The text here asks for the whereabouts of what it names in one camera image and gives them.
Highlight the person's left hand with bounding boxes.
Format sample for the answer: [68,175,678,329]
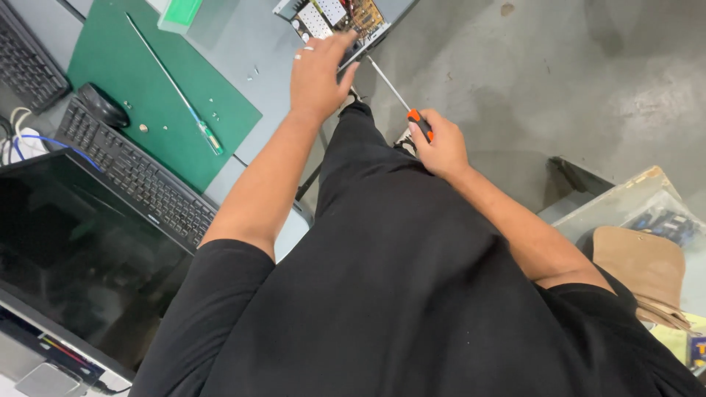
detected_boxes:
[289,30,360,125]

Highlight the person's right hand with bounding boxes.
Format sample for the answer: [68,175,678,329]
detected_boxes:
[408,108,471,180]

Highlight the orange black handled screwdriver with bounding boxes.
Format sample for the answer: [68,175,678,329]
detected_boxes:
[366,55,435,143]

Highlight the metal electronics case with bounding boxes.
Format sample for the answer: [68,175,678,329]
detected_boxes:
[272,0,421,71]

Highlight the person's black white shoe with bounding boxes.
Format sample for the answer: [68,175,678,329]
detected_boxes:
[338,87,363,118]
[393,128,419,160]

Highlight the person's black trousers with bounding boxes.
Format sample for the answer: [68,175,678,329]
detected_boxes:
[313,101,442,232]

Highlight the scattered small metal screws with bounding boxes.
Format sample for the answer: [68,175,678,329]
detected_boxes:
[122,65,261,133]

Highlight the green plastic box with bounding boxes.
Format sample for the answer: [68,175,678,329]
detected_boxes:
[157,0,204,35]

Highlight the person's black shirt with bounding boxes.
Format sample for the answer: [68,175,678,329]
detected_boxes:
[128,185,706,397]

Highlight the green cutting mat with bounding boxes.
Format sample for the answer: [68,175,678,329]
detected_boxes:
[66,0,263,194]

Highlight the black keyboard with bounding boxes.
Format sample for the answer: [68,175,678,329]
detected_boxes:
[0,0,72,116]
[54,98,220,255]

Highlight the black computer mouse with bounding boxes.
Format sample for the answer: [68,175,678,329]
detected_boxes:
[76,82,131,129]

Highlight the clear plastic storage box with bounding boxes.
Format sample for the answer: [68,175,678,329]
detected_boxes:
[552,165,706,318]

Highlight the tan fabric hat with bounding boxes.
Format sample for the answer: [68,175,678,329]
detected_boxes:
[575,225,694,333]

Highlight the black monitor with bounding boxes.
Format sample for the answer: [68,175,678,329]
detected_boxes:
[0,148,195,382]

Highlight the yellow printed packet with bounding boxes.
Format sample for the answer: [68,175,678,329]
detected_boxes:
[650,312,706,371]

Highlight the silver laptop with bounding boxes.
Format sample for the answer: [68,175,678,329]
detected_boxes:
[0,302,134,397]

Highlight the long green handled screwdriver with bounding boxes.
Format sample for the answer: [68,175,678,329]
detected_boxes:
[124,12,225,157]

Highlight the blue cable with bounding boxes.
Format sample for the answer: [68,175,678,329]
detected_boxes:
[12,134,103,173]

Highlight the white cables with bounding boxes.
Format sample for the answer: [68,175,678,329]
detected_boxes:
[0,106,49,166]

